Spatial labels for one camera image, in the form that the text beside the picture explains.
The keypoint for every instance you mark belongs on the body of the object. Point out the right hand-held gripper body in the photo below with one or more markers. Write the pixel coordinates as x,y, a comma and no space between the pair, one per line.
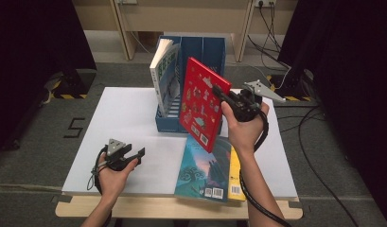
244,104

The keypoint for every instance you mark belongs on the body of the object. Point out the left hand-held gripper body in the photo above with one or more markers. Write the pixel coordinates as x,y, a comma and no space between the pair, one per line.
115,146

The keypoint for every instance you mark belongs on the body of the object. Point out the red hardcover book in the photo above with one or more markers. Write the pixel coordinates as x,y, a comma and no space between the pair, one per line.
200,104

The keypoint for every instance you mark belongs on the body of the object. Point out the blue plastic book rack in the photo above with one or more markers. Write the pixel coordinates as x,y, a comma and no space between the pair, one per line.
213,50

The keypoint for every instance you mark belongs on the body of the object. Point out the white picture-cover book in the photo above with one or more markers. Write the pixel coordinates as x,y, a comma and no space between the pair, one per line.
164,72

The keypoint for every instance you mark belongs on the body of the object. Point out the thick blue novel book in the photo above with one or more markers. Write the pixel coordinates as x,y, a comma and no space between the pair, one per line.
200,170

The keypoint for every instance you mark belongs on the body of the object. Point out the yellow book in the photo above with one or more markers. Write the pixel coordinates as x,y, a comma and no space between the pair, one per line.
236,170

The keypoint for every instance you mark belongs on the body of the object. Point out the person's right hand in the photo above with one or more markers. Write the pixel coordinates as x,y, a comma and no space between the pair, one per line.
244,135

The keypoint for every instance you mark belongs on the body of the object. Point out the person's left hand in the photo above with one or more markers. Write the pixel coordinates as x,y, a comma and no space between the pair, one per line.
114,183

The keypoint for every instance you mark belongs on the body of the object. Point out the black stand base striped tape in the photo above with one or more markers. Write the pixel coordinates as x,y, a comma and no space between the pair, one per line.
76,83
290,85

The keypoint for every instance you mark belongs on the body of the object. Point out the beige wooden desk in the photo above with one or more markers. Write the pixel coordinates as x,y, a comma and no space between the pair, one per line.
188,19

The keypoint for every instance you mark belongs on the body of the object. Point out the black curtain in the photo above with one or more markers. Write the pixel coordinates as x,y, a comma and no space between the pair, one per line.
30,47
348,63

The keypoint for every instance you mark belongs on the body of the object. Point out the wall socket with plugs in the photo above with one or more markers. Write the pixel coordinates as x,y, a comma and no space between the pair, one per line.
265,2

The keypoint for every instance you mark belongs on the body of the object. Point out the white wall socket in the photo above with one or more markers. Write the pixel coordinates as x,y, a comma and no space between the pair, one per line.
127,1

